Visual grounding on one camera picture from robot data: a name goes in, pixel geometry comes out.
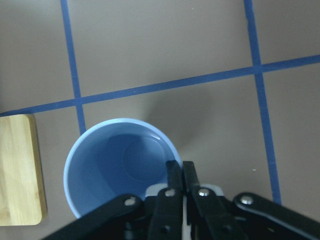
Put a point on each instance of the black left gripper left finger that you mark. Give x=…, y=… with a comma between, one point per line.
x=128, y=217

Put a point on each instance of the wooden cup rack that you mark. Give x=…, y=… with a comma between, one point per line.
x=22, y=193

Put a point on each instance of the light blue plastic cup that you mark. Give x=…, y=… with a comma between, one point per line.
x=115, y=157

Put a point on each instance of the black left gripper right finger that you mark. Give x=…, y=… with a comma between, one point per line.
x=247, y=217

